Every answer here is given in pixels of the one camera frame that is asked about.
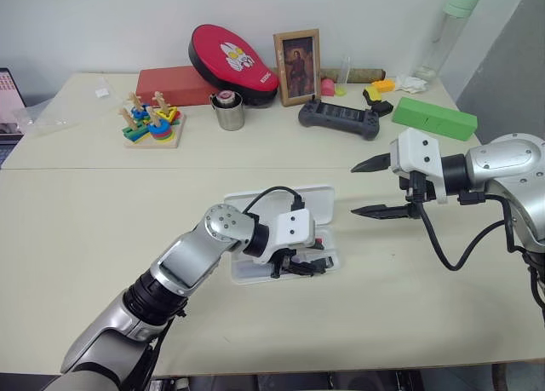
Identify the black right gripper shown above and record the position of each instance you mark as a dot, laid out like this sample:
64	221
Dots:
421	191

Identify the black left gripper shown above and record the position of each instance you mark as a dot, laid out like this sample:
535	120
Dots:
282	263

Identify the translucent lead case purple cap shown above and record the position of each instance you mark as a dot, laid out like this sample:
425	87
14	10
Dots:
251	269

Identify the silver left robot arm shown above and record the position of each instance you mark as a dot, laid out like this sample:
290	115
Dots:
187	267

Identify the white plastic case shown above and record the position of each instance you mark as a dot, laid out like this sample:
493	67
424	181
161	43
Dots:
315	208

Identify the black handheld game controller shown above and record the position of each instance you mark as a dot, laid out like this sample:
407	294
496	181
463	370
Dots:
338	116

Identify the yellow and black toy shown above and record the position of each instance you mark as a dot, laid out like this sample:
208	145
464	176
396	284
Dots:
376	101

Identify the green rectangular block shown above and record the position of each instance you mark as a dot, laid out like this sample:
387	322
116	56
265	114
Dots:
434	118

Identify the orange building brick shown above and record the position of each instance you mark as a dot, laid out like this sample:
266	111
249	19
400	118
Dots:
384	85

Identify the yellow-green small toy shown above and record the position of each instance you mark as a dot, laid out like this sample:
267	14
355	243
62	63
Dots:
340	92

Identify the white crumpled tissue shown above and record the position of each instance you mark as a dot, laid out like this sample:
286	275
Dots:
411	83

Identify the pink small toy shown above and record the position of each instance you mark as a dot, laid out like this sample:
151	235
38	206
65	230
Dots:
327	87

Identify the brown rolled cylinder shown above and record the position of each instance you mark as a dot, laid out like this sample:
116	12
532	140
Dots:
366	73

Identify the clear plastic tube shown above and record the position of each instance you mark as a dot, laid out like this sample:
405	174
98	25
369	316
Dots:
345	69

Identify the wooden framed portrait picture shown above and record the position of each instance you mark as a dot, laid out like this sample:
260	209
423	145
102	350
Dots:
298	67

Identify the steel cup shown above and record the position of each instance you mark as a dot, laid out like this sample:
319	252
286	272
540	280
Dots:
230	116

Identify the tall clear bottle green lid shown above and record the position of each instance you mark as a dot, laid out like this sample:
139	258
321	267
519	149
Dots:
447	33

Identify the red and white round item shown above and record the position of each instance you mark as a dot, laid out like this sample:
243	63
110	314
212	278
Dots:
226	98

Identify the red and black boxing pad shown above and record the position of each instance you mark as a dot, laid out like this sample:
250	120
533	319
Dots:
230	63

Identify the colourful wooden stacking toy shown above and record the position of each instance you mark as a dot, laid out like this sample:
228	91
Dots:
153	127

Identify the red rectangular box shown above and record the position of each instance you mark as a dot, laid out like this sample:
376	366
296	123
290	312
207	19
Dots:
170	86

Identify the clear plastic bag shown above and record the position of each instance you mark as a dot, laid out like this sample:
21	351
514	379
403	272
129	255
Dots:
64	110

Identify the laptop with pink screen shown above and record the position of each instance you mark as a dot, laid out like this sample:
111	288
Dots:
8	110

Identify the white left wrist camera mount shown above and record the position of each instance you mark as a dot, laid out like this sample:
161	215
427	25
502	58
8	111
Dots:
294	233

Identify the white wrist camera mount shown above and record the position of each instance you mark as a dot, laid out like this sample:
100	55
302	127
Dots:
419	152
294	233

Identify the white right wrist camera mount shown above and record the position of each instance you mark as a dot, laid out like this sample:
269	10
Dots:
419	152

